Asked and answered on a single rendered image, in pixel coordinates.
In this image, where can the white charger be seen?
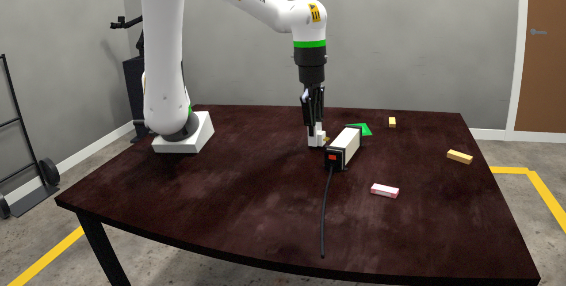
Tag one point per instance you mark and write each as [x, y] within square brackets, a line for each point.
[321, 139]

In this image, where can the tan rectangular block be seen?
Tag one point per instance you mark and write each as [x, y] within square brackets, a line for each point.
[459, 157]

